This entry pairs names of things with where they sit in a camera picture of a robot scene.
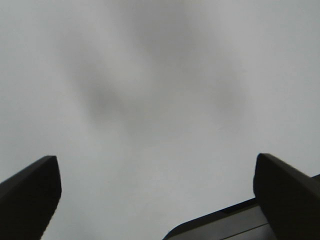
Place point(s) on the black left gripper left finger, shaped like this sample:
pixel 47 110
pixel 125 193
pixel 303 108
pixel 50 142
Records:
pixel 29 199

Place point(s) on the dark grey flat object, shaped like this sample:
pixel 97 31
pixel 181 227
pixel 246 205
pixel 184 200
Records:
pixel 243 221

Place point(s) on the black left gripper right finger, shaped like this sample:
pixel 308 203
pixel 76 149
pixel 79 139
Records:
pixel 289 199

